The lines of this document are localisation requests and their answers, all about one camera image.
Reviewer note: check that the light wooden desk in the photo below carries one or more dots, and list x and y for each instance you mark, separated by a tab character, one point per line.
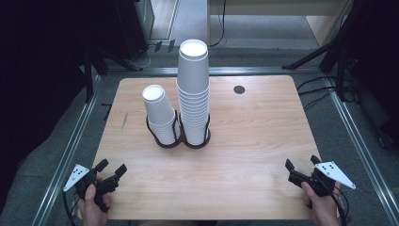
320	28

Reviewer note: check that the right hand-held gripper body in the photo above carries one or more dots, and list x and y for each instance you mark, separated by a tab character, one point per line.
332	172

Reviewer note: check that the black tripod stand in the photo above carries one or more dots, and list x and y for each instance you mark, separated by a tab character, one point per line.
340	62

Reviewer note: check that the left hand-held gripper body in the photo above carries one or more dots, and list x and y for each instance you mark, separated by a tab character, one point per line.
108	185

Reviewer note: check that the person's right hand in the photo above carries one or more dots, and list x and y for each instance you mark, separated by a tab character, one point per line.
323	210

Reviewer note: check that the person's left hand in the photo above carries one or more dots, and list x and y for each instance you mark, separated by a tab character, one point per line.
91	213

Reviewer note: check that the black computer case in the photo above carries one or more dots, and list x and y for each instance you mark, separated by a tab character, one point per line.
131	28

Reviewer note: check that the black table grommet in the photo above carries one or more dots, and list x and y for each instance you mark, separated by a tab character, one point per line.
239	89

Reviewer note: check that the short stack of paper cups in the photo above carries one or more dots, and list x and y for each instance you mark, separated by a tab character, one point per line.
158	108

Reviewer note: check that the tall stack of paper cups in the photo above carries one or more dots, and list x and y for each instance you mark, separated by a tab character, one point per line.
194	119

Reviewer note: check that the dark curtain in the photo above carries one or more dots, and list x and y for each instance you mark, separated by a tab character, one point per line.
379	62
37	78

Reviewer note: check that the black double cup holder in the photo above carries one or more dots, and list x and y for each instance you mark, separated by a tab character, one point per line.
160	145

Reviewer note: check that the black stand legs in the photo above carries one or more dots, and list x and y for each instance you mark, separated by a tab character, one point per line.
89	78

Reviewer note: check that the small dark floor piece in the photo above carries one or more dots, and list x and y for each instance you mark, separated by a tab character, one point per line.
171	45
158	46

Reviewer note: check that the long metal floor rail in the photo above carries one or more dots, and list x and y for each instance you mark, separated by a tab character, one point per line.
67	157
251	71
360	147

